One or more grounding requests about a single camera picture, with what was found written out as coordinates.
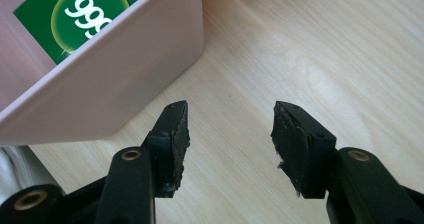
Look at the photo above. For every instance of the pink lidded storage box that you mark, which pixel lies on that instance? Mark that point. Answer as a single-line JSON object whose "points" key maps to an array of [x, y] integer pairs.
{"points": [[116, 84]]}

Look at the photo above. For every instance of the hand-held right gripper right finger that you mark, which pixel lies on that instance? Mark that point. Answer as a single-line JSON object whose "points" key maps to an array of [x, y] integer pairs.
{"points": [[350, 184]]}

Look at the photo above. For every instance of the green carton box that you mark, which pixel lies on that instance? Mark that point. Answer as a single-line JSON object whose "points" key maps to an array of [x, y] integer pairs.
{"points": [[43, 17]]}

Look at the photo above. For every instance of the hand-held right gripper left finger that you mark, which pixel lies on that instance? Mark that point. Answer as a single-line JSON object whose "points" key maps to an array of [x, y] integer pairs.
{"points": [[133, 184]]}

